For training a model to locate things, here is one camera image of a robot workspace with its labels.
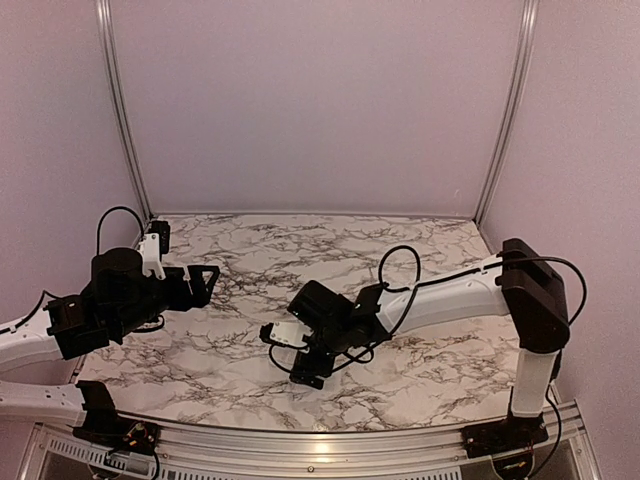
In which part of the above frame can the right aluminium frame post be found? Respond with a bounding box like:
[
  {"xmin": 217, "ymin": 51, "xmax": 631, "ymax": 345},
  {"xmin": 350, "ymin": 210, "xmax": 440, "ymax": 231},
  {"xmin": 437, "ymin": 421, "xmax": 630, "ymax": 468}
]
[{"xmin": 473, "ymin": 0, "xmax": 540, "ymax": 228}]

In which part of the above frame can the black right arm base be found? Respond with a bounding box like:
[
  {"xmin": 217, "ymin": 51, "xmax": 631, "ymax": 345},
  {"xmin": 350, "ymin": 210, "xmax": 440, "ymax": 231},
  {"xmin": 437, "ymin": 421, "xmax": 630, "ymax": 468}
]
[{"xmin": 461, "ymin": 416, "xmax": 549, "ymax": 458}]

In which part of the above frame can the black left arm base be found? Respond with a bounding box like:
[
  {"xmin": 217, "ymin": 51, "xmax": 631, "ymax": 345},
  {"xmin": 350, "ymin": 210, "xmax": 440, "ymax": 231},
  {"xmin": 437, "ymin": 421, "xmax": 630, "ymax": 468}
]
[{"xmin": 72, "ymin": 381, "xmax": 160, "ymax": 456}]

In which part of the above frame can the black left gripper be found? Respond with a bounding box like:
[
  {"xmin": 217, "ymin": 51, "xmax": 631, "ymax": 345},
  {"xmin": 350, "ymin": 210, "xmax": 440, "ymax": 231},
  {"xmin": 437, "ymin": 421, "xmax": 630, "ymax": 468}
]
[{"xmin": 111, "ymin": 264, "xmax": 220, "ymax": 339}]

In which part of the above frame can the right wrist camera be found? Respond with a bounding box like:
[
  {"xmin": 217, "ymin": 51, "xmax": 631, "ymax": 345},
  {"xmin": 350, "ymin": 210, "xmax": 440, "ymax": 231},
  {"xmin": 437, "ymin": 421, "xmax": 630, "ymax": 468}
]
[{"xmin": 259, "ymin": 322, "xmax": 312, "ymax": 349}]

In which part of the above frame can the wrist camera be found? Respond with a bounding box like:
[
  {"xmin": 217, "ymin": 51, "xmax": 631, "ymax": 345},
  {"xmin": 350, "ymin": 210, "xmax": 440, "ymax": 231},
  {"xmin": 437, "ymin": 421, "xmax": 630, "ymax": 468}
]
[
  {"xmin": 259, "ymin": 322, "xmax": 312, "ymax": 349},
  {"xmin": 136, "ymin": 220, "xmax": 171, "ymax": 280}
]

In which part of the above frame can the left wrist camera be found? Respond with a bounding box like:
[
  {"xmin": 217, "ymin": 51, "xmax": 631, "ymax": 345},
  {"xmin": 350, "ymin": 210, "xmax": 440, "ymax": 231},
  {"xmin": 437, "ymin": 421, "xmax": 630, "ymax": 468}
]
[{"xmin": 136, "ymin": 220, "xmax": 171, "ymax": 280}]

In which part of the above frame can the front aluminium rail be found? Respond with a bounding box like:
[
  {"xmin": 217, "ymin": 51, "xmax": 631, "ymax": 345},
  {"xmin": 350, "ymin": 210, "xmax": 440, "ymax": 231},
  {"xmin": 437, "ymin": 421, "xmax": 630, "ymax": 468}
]
[{"xmin": 17, "ymin": 402, "xmax": 602, "ymax": 479}]

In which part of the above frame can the left aluminium frame post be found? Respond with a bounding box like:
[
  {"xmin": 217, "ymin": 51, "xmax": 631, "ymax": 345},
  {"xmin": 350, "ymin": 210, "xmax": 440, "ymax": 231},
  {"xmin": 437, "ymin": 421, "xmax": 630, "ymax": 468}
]
[{"xmin": 95, "ymin": 0, "xmax": 153, "ymax": 220}]

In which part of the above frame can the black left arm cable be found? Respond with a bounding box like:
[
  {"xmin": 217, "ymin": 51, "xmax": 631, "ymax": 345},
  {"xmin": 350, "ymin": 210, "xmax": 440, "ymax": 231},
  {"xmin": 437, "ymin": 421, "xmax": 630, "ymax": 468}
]
[{"xmin": 94, "ymin": 206, "xmax": 147, "ymax": 254}]

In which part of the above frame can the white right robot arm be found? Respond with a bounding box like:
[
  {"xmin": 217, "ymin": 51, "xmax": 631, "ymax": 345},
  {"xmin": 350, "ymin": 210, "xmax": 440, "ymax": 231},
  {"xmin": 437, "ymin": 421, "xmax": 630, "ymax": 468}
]
[{"xmin": 288, "ymin": 238, "xmax": 570, "ymax": 448}]

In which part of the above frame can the aluminium frame post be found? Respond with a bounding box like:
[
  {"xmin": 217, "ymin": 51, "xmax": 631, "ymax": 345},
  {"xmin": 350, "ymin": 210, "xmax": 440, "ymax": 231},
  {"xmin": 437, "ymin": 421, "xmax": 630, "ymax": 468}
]
[
  {"xmin": 95, "ymin": 0, "xmax": 153, "ymax": 220},
  {"xmin": 473, "ymin": 0, "xmax": 540, "ymax": 228}
]

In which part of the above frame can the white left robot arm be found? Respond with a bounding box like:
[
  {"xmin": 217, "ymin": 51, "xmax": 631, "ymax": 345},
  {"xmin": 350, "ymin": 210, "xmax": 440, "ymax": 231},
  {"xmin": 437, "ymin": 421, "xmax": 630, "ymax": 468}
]
[{"xmin": 1, "ymin": 247, "xmax": 220, "ymax": 445}]

